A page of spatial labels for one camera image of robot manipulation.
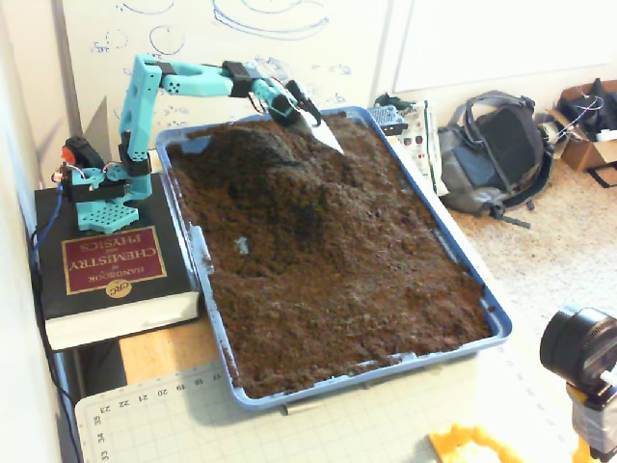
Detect black round camera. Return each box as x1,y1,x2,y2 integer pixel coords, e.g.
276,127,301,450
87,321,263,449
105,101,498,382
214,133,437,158
538,304,617,396

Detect black chemistry physics handbook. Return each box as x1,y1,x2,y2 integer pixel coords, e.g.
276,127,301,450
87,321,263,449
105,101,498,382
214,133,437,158
33,173,202,352

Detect whiteboard with blue drawings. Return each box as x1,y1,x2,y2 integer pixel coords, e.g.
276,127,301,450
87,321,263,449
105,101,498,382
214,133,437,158
51,0,391,131

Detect black cable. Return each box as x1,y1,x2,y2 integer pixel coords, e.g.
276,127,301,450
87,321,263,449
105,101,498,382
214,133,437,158
28,231,84,463

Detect brown soil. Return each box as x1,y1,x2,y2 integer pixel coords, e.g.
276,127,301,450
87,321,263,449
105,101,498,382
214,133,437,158
166,111,494,399

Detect grey backpack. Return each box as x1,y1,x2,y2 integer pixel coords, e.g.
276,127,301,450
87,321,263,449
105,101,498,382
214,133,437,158
436,90,555,231

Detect blue plastic tray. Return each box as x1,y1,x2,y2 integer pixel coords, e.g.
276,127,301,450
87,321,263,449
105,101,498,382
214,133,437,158
154,105,513,412

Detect small metal bar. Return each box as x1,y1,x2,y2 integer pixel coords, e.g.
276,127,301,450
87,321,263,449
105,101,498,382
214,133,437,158
281,402,323,416

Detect blank whiteboard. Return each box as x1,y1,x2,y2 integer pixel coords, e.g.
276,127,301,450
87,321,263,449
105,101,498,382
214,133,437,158
390,0,617,95

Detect brown cardboard box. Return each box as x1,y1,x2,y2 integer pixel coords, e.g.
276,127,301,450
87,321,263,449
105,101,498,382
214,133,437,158
547,81,617,173

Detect black strap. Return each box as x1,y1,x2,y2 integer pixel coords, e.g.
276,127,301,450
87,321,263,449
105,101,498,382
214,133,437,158
586,166,617,188

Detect black fabric bundle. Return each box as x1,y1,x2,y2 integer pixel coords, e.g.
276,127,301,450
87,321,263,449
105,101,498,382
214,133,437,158
556,78,617,141

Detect white electronics board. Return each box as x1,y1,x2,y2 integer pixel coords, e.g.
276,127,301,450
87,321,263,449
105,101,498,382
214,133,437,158
385,99,449,197

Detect dark green cloth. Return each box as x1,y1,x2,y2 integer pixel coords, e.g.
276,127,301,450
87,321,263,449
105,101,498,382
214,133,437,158
373,92,416,110

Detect pale green cutting mat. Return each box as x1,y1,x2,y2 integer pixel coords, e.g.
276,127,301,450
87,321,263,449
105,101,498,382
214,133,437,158
74,346,587,463

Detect yellow plastic object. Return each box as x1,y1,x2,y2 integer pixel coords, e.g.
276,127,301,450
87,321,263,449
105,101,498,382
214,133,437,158
428,422,524,463

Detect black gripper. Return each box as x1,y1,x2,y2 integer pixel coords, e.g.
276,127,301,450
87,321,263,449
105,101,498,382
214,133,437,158
268,80,346,154

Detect blue cable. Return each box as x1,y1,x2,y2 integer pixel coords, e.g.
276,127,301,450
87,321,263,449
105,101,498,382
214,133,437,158
29,189,67,271

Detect yellow taped camera stand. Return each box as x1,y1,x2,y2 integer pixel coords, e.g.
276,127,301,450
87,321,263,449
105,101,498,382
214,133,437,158
566,383,617,463

